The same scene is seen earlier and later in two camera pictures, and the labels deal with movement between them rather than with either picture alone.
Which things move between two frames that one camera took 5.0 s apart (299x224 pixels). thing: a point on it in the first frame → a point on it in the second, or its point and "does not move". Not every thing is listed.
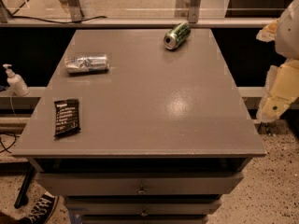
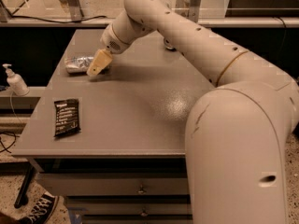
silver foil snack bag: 94,63 does not move
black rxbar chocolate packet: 66,118 does not move
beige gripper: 288,35 → 111,42
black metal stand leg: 21,198 does not move
